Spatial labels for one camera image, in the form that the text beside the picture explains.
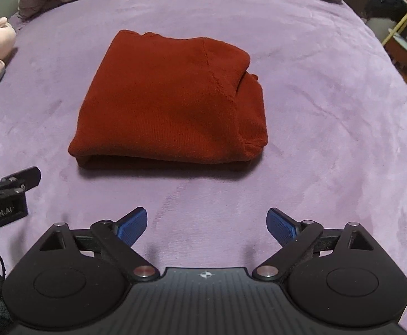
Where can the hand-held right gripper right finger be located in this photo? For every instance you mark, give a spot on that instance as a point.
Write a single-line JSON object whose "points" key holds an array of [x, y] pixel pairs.
{"points": [[280, 226]]}

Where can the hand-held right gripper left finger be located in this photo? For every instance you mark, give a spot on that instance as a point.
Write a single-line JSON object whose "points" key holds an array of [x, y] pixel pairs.
{"points": [[133, 226]]}

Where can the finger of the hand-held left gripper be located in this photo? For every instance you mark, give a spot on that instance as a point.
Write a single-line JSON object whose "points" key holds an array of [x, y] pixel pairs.
{"points": [[18, 179]]}

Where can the red knit sweater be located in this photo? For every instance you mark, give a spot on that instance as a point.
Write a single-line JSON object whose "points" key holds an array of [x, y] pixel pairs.
{"points": [[175, 101]]}

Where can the dark clothes pile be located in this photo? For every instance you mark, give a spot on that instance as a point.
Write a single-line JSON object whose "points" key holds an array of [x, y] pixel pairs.
{"points": [[386, 7]]}

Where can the purple bed sheet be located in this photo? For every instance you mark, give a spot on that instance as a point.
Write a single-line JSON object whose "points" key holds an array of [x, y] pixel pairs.
{"points": [[329, 139]]}

